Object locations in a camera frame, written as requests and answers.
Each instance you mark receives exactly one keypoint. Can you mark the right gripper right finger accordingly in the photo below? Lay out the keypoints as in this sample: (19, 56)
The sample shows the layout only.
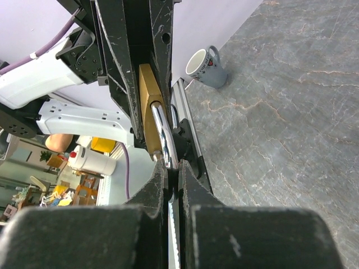
(214, 235)

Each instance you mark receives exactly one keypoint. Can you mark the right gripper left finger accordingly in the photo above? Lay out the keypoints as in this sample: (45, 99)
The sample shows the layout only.
(132, 235)

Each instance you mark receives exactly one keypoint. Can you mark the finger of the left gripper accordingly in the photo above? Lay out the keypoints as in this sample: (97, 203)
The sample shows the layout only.
(99, 51)
(161, 17)

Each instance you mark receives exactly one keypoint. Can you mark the large brass padlock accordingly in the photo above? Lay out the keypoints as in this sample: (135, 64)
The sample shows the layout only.
(157, 131)

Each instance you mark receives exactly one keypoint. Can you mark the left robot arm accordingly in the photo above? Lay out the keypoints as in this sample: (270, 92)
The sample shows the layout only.
(29, 106)

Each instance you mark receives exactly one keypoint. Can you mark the grey printed mug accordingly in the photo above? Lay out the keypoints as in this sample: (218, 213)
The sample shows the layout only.
(205, 67)

